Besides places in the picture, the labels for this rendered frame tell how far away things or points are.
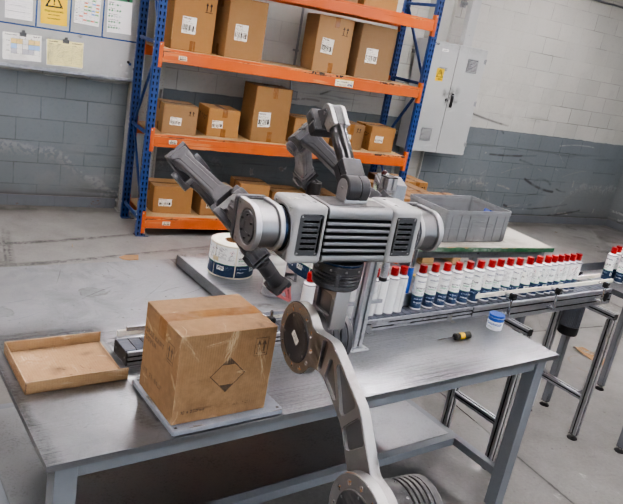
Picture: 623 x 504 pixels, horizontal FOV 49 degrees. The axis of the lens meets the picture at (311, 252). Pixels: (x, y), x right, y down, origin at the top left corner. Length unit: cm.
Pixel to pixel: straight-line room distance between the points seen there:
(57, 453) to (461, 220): 325
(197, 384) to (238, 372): 13
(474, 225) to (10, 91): 410
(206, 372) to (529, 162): 800
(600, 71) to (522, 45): 149
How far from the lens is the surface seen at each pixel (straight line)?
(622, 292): 416
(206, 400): 197
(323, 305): 190
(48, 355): 231
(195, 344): 186
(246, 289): 285
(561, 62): 957
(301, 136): 217
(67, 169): 675
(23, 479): 281
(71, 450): 189
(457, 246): 450
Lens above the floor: 192
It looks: 17 degrees down
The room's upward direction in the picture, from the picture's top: 10 degrees clockwise
